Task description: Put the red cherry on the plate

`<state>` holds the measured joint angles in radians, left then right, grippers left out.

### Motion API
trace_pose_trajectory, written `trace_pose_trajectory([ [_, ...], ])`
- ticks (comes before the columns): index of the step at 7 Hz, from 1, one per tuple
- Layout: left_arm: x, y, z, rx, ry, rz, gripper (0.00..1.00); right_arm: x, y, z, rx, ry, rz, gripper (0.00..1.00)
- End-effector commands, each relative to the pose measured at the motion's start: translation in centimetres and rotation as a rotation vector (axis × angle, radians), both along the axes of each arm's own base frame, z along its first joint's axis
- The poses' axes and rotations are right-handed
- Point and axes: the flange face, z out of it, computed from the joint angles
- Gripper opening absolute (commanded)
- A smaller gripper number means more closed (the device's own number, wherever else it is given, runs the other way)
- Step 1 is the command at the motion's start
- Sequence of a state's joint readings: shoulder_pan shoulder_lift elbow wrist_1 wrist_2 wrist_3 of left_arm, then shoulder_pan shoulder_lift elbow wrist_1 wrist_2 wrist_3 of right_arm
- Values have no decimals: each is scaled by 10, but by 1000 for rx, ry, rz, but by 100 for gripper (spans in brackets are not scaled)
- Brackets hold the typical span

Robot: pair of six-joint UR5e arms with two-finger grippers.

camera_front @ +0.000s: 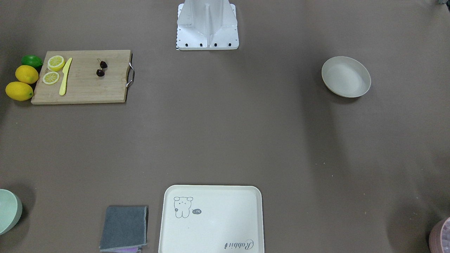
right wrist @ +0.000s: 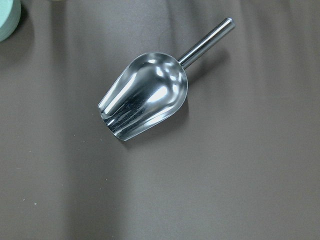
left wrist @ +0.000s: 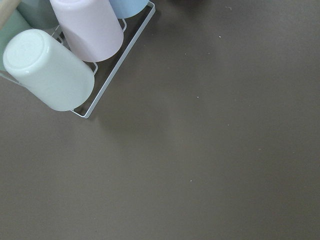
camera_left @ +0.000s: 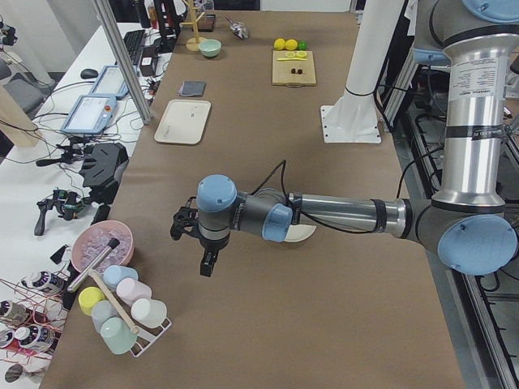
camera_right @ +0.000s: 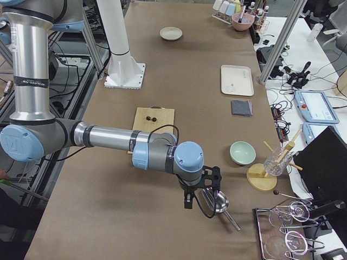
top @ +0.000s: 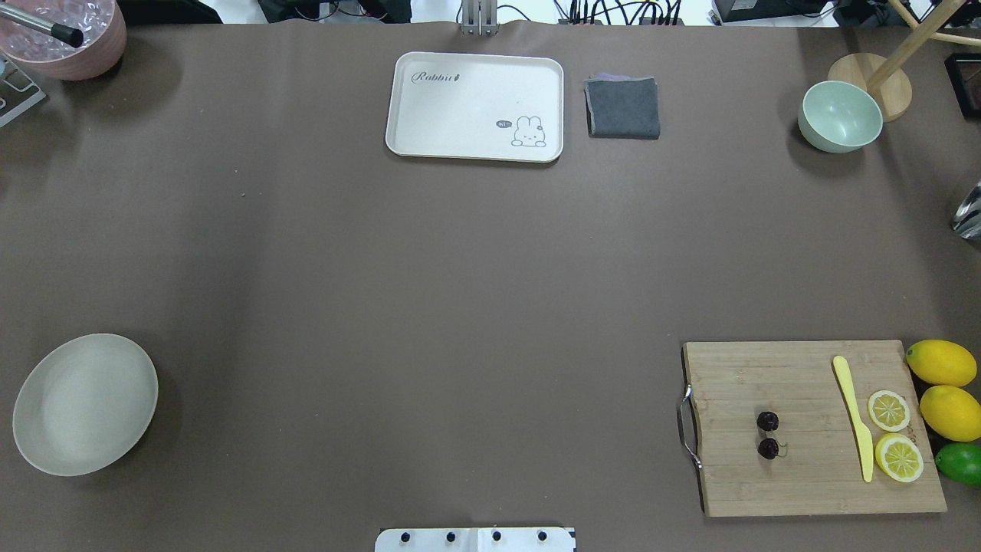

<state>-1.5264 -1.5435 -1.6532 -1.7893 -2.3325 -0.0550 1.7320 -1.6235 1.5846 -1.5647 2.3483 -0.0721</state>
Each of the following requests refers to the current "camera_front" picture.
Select beige round plate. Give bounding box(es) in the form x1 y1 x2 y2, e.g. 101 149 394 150
321 56 372 98

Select dark red cherry pair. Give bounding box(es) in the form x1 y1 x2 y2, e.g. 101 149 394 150
96 59 108 77

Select cream rabbit tray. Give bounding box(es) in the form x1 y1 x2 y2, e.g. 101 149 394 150
159 185 265 253

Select grey folded cloth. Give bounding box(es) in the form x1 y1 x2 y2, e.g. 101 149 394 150
99 206 148 250

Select wooden cutting board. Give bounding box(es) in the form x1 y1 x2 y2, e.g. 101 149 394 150
32 50 134 105

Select purple cloth under grey cloth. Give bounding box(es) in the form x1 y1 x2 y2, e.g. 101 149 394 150
100 246 142 253

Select yellow plastic knife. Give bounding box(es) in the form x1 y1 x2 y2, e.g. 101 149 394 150
58 57 73 96

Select upper lemon slice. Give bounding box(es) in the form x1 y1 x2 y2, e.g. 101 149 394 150
47 56 66 72

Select lemon slice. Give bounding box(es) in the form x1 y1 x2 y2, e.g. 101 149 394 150
42 71 60 85
47 56 66 72

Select lower lemon slice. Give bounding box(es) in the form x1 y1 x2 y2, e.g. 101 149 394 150
42 71 60 85

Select green lime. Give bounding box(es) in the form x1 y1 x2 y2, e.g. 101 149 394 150
21 55 43 69

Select upper yellow lemon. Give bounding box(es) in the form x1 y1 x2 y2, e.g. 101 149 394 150
15 65 39 84

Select yellow lemon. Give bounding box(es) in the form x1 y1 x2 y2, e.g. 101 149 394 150
15 65 39 84
5 82 34 101

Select lower yellow lemon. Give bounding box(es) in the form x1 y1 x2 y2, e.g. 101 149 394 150
5 82 34 101

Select pale green bowl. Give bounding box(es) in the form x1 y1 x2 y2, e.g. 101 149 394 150
0 189 23 234

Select pink container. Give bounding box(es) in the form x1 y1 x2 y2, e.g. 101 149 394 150
429 217 450 253

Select white metal robot base mount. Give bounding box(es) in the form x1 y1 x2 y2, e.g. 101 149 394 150
176 0 239 50

